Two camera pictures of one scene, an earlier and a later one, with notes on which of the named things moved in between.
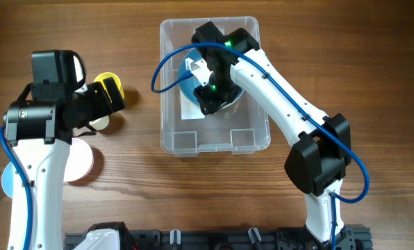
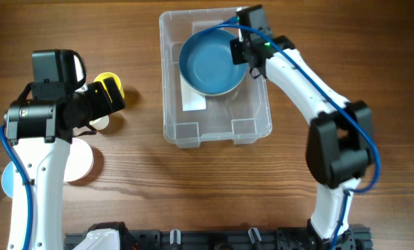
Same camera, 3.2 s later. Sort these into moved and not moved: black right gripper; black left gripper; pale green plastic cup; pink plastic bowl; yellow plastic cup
Moved: black right gripper
Not moved: pale green plastic cup; pink plastic bowl; yellow plastic cup; black left gripper
